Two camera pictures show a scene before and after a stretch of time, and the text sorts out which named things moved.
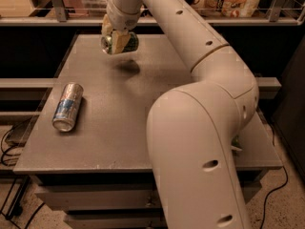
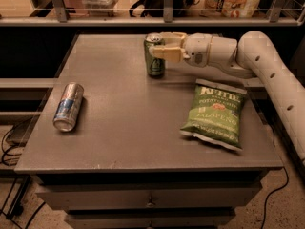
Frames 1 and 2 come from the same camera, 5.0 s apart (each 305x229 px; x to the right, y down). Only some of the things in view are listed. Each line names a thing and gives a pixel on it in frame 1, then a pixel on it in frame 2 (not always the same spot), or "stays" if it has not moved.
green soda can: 132,44 to 155,67
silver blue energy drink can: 68,106 stays
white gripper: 121,22 to 196,49
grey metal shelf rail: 58,16 stays
